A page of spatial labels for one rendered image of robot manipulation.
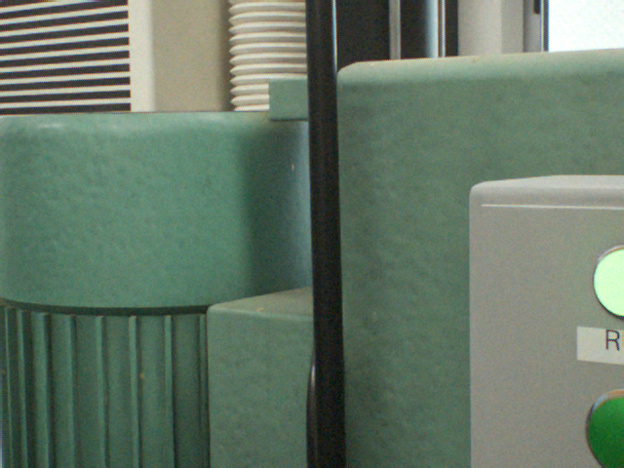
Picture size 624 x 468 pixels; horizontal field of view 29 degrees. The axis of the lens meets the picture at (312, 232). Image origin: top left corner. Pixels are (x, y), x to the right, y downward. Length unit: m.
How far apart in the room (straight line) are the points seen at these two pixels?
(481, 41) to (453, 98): 1.58
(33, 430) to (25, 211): 0.11
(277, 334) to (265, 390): 0.03
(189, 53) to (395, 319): 1.71
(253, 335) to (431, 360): 0.12
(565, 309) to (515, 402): 0.03
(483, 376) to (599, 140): 0.09
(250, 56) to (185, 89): 0.14
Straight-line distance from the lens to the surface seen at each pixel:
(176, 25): 2.11
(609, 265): 0.32
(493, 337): 0.35
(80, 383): 0.59
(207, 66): 2.15
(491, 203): 0.34
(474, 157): 0.41
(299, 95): 0.54
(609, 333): 0.33
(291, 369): 0.52
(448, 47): 1.98
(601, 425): 0.33
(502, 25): 1.98
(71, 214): 0.57
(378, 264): 0.44
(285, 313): 0.52
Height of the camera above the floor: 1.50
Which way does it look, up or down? 5 degrees down
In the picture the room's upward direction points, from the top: 1 degrees counter-clockwise
